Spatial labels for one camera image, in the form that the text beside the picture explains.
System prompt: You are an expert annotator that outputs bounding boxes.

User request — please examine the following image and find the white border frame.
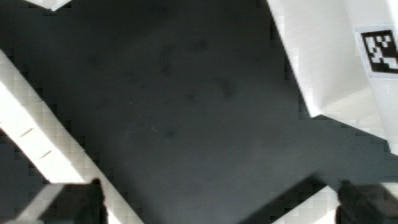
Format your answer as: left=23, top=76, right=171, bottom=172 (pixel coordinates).
left=0, top=0, right=144, bottom=224

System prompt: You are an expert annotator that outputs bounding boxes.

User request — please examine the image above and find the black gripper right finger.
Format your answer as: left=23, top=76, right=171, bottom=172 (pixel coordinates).
left=334, top=180, right=398, bottom=224

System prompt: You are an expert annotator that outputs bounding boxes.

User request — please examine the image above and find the white drawer cabinet box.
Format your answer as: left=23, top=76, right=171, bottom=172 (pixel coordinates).
left=267, top=0, right=398, bottom=155

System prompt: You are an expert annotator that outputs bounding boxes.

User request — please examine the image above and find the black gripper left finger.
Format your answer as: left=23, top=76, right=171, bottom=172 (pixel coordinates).
left=41, top=179, right=107, bottom=224

